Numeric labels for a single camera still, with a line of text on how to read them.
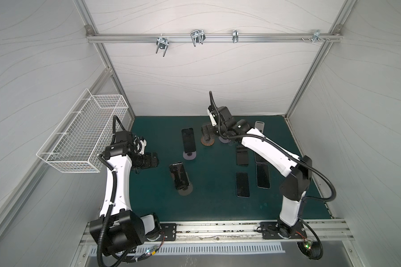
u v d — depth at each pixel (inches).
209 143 41.5
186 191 33.8
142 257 26.2
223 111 23.8
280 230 26.0
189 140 36.6
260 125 40.6
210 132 28.3
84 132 27.7
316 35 30.1
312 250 28.3
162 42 31.0
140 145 25.9
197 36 30.2
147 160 26.5
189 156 39.6
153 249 27.0
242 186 34.4
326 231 29.5
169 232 28.8
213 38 31.0
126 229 15.1
